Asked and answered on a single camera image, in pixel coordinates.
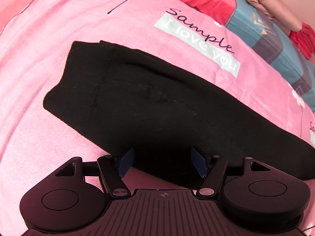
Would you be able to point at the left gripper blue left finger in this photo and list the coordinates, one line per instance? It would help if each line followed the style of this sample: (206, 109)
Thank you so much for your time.
(112, 170)

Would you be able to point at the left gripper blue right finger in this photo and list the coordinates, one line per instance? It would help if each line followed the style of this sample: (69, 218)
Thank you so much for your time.
(212, 170)

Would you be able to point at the black pants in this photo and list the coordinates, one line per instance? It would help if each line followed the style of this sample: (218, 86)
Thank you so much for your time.
(128, 100)

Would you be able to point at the teal grey patterned blanket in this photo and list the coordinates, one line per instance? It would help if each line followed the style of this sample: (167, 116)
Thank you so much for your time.
(275, 47)

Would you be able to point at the pink printed bed sheet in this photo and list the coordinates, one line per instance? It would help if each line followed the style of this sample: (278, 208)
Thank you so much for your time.
(34, 51)

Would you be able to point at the red knit cloth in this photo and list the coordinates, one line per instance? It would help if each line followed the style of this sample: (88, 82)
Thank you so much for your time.
(304, 40)

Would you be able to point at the folded pink beige blanket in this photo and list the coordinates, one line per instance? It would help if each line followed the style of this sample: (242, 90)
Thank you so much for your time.
(279, 13)

